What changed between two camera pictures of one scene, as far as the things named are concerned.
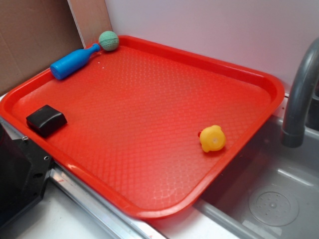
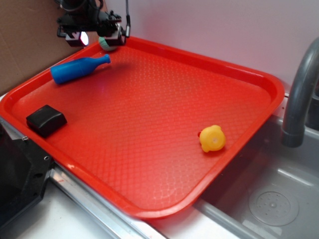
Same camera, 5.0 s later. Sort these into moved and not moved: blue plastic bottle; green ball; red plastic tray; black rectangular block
Moved: blue plastic bottle
Not moved: red plastic tray; black rectangular block; green ball
